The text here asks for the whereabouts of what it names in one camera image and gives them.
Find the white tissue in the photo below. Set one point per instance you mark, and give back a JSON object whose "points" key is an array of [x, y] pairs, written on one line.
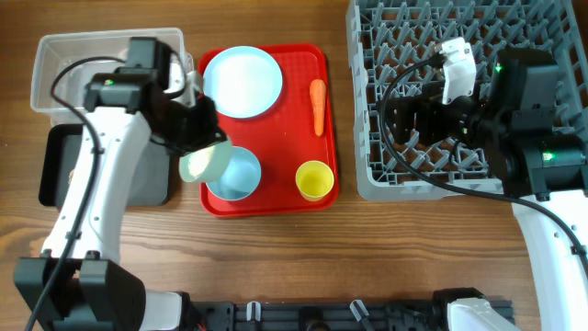
{"points": [[176, 80]]}

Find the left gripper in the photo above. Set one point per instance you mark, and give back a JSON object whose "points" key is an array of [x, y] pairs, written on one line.
{"points": [[211, 132]]}

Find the yellow plastic cup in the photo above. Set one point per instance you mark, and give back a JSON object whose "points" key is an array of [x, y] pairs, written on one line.
{"points": [[314, 180]]}

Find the red serving tray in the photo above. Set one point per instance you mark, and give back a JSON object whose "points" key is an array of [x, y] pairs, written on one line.
{"points": [[282, 138]]}

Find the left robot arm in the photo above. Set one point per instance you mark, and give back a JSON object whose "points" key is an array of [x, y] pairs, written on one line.
{"points": [[77, 282]]}

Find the clear plastic bin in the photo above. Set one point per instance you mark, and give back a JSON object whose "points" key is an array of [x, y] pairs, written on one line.
{"points": [[57, 51]]}

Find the black plastic tray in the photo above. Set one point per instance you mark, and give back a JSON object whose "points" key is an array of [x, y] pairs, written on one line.
{"points": [[150, 185]]}

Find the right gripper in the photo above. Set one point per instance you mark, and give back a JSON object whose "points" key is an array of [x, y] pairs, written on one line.
{"points": [[414, 119]]}

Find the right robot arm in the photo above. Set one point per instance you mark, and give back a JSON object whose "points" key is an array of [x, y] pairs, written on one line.
{"points": [[543, 172]]}

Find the grey dishwasher rack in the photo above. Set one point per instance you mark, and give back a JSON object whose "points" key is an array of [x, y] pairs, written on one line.
{"points": [[385, 37]]}

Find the orange carrot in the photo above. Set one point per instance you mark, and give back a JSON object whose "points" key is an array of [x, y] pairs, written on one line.
{"points": [[318, 101]]}

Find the small light blue bowl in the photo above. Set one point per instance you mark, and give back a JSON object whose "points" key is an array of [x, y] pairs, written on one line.
{"points": [[241, 177]]}

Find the green bowl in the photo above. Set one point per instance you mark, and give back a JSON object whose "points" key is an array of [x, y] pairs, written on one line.
{"points": [[206, 165]]}

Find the large light blue plate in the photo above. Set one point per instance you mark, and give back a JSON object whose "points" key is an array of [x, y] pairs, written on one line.
{"points": [[243, 81]]}

